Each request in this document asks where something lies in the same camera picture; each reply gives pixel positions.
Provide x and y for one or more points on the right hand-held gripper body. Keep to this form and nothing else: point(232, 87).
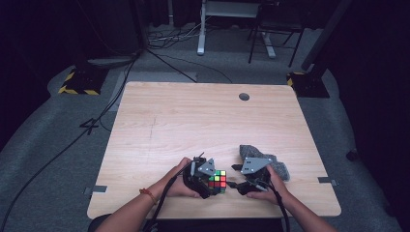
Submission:
point(257, 183)

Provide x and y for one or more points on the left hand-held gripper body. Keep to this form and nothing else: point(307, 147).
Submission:
point(196, 180)

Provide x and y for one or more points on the multicoloured puzzle cube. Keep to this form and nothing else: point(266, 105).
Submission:
point(218, 180)

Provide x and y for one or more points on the grey fluffy cloth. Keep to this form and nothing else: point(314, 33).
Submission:
point(280, 169)

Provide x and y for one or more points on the person's right hand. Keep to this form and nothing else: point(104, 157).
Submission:
point(277, 190)

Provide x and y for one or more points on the person's left hand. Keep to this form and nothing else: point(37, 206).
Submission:
point(175, 187)

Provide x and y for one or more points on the person's dark clothing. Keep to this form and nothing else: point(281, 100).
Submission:
point(209, 226)

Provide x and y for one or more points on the grey tape strip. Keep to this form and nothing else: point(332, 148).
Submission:
point(98, 189)
point(327, 180)

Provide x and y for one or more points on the grey round table grommet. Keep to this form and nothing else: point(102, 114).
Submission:
point(244, 96)

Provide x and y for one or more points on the black caster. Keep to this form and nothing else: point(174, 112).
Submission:
point(352, 155)

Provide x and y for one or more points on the black yellow striped base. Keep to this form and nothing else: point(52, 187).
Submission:
point(82, 82)
point(309, 85)

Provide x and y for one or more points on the black chair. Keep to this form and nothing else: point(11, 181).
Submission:
point(280, 19)

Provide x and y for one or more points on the black slanted pole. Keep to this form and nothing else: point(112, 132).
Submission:
point(325, 32)

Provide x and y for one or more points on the white desk frame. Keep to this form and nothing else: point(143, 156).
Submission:
point(201, 32)

